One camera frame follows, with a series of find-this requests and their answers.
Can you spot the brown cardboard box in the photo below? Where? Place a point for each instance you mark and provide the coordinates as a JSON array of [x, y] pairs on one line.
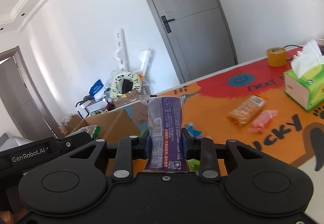
[[114, 125]]

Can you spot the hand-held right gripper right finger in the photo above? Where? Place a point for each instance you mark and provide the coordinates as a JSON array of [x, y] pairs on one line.
[[185, 144]]

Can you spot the grey side door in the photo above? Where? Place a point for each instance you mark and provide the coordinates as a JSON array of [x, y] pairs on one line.
[[22, 92]]

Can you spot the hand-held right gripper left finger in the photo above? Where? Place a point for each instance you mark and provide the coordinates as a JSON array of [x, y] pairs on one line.
[[147, 144]]

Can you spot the purple snack packet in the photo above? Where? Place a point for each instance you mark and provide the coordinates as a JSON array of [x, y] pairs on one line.
[[164, 125]]

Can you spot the printed cardboard box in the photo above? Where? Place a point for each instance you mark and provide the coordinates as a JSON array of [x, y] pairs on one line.
[[72, 124]]

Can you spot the blue plastic bag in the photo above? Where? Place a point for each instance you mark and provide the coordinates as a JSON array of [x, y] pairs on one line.
[[96, 87]]

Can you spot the panda print toilet seat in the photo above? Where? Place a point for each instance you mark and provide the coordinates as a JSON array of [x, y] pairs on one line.
[[115, 87]]

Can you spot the yellow tape roll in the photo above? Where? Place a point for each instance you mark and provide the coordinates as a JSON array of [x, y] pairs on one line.
[[276, 57]]

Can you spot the clear rice cracker packet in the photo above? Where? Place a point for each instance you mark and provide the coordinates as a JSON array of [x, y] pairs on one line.
[[84, 130]]

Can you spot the blue snack packet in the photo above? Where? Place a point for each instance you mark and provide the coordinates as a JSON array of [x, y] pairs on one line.
[[193, 131]]

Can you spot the small light green packet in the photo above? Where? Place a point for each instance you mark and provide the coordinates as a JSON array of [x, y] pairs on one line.
[[194, 165]]

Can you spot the short white perforated board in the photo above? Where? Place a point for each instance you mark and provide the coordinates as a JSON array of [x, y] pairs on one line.
[[146, 62]]

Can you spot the pink candy packet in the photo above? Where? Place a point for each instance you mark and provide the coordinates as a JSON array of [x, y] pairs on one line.
[[263, 120]]

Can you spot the black shoe rack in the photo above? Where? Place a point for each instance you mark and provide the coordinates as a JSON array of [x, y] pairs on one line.
[[86, 106]]

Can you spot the green tissue box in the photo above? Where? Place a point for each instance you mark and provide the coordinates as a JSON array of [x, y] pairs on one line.
[[307, 87]]

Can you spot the grey sofa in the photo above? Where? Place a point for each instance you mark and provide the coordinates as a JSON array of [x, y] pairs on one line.
[[15, 141]]

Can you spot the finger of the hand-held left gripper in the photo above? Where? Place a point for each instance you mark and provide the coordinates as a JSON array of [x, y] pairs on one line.
[[70, 143]]

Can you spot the orange biscuit packet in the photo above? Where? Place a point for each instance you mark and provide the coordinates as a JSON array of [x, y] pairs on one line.
[[246, 111]]

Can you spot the open torn cardboard box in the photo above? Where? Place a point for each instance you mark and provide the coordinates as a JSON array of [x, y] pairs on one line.
[[129, 100]]

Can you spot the tall white perforated board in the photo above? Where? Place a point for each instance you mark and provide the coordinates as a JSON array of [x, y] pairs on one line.
[[121, 49]]

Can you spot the colourful cartoon table mat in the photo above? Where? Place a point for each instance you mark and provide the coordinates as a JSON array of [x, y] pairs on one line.
[[215, 102]]

